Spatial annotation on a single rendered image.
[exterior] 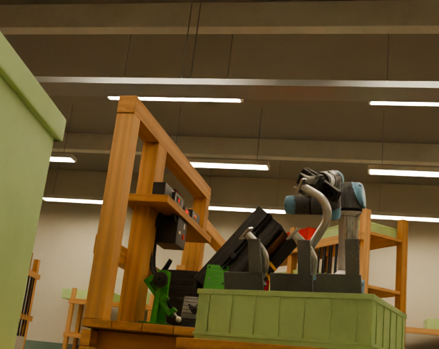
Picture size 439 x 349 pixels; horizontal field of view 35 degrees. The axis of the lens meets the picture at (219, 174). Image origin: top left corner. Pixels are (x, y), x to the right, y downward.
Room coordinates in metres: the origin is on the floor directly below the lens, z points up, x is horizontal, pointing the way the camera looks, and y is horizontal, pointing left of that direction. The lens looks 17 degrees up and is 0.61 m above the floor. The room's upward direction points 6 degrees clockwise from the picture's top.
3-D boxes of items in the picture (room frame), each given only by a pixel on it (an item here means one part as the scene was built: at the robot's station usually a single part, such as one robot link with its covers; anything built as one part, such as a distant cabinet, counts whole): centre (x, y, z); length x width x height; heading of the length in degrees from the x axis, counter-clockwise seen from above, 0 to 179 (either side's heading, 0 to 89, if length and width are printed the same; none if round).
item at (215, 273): (3.68, -0.05, 1.17); 0.13 x 0.12 x 0.20; 165
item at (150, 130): (3.85, 0.28, 1.89); 1.50 x 0.09 x 0.09; 165
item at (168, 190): (3.55, 0.28, 1.59); 0.15 x 0.07 x 0.07; 165
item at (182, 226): (3.72, 0.22, 1.42); 0.17 x 0.12 x 0.15; 165
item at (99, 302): (3.85, 0.28, 1.36); 1.49 x 0.09 x 0.97; 165
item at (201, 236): (3.84, 0.24, 1.52); 0.90 x 0.25 x 0.04; 165
